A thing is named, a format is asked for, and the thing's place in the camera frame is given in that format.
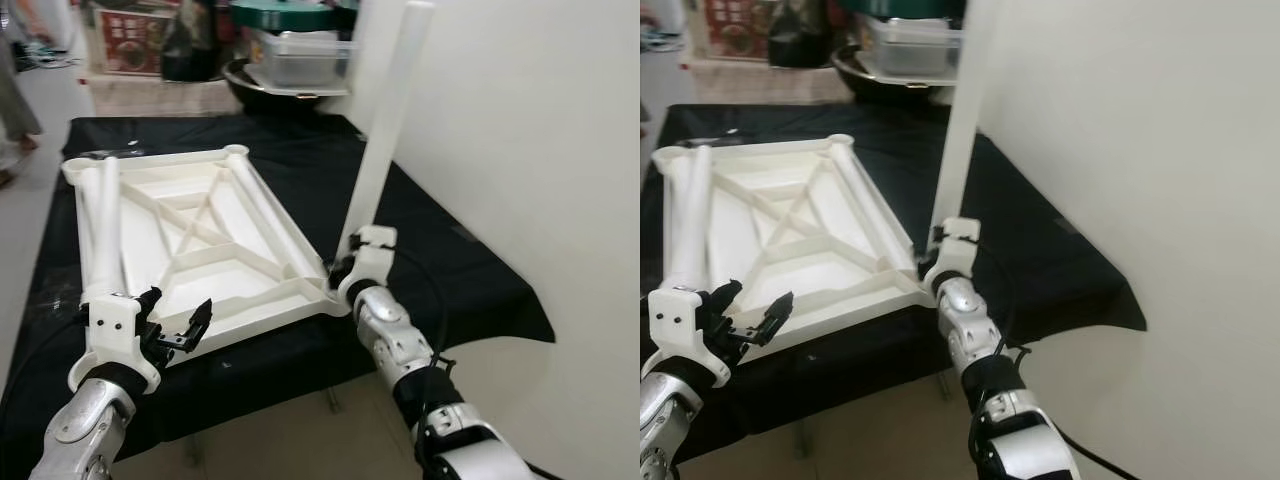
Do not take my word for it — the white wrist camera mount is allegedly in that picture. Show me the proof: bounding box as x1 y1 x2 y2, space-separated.
920 215 983 296
68 292 161 393
340 225 399 306
645 285 736 389

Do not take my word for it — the black wok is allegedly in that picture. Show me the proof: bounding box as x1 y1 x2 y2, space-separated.
222 58 351 116
830 45 966 106

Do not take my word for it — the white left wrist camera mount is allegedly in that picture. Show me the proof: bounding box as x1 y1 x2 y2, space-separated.
645 285 736 389
68 292 161 393

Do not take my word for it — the clear plastic storage box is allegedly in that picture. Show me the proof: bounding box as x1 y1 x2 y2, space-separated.
860 12 966 86
248 28 356 93

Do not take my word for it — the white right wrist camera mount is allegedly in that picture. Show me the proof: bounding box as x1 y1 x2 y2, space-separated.
340 225 399 306
920 215 983 296

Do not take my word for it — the black bag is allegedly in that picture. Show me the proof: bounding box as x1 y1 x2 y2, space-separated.
765 0 836 69
160 0 226 83

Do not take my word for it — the red printed carton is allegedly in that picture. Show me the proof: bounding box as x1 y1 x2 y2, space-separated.
95 8 171 76
705 0 771 56

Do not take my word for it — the black tablecloth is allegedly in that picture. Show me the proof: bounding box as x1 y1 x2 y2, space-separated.
640 100 1149 466
0 115 556 479

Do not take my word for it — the person in grey trousers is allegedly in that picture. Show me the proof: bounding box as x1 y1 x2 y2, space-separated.
0 30 46 191

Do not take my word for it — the white plastic table top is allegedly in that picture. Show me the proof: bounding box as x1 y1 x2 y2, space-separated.
60 145 351 351
650 135 936 351

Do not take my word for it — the green pot lid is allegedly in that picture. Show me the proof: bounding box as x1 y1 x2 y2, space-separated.
232 0 346 31
840 0 961 16

